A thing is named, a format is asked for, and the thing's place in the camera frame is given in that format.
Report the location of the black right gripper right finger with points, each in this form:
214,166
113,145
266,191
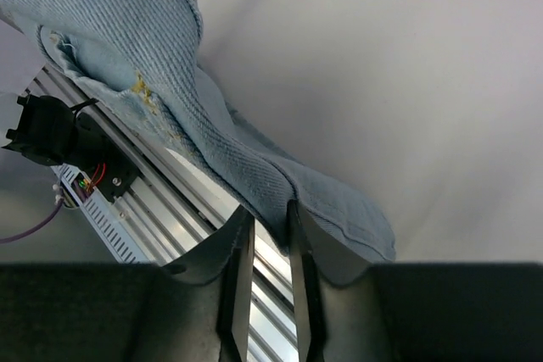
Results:
347,308

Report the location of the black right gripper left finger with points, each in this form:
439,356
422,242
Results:
196,308

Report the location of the aluminium rail base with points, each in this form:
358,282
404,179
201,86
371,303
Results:
171,207

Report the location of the white slotted cable duct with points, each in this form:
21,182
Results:
109,223

